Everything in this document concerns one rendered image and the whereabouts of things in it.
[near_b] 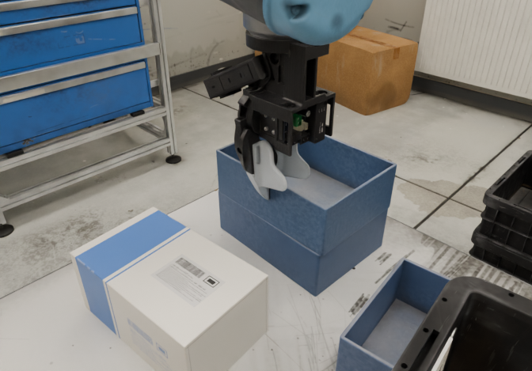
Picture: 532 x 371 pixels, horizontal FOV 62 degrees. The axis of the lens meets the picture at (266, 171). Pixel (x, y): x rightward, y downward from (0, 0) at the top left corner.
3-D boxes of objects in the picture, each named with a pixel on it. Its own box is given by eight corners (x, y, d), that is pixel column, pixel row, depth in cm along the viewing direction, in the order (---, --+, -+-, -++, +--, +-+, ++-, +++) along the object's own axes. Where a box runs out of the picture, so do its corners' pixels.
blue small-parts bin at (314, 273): (219, 227, 70) (217, 190, 66) (286, 191, 79) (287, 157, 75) (315, 297, 57) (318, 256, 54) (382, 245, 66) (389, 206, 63)
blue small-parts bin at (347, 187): (218, 191, 66) (214, 149, 62) (287, 157, 75) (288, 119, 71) (321, 257, 54) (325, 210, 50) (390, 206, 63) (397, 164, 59)
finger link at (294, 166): (298, 211, 55) (300, 145, 50) (265, 192, 58) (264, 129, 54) (315, 201, 57) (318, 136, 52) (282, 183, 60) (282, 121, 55)
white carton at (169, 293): (85, 307, 56) (69, 252, 51) (161, 257, 64) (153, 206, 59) (192, 405, 45) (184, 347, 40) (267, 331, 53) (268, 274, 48)
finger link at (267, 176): (277, 224, 53) (279, 155, 48) (244, 202, 56) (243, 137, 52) (295, 213, 54) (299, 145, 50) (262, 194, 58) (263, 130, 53)
